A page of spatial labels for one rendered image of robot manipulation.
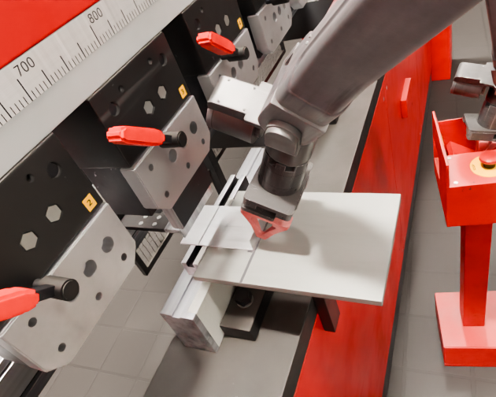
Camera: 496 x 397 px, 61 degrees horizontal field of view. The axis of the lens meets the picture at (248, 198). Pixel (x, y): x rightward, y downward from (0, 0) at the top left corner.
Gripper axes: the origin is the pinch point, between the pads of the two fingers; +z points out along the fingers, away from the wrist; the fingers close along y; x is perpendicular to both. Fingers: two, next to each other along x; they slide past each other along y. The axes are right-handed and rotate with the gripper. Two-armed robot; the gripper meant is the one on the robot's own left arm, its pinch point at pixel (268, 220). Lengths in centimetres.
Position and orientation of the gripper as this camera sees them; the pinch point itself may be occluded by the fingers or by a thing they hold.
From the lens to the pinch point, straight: 61.8
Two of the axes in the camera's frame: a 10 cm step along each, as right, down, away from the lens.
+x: 9.2, 3.6, -1.4
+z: -1.3, 6.2, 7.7
